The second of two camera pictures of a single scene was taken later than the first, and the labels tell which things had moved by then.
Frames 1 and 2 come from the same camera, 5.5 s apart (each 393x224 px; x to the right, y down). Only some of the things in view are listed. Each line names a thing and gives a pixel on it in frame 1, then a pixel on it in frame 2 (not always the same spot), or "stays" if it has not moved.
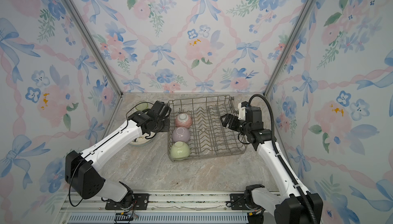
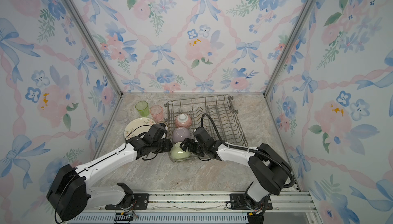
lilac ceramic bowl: (180, 134) stays
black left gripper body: (163, 126) → (164, 146)
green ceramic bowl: (179, 151) stays
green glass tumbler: (141, 106) stays
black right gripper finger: (225, 122) → (185, 142)
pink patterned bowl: (183, 119) stays
